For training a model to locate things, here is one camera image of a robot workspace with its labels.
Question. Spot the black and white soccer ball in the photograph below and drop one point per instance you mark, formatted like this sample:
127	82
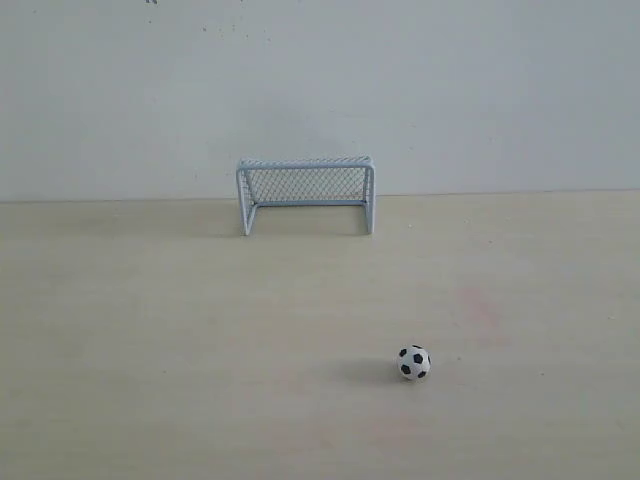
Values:
414	362

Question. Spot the small white soccer goal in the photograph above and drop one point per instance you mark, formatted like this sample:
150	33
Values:
345	181

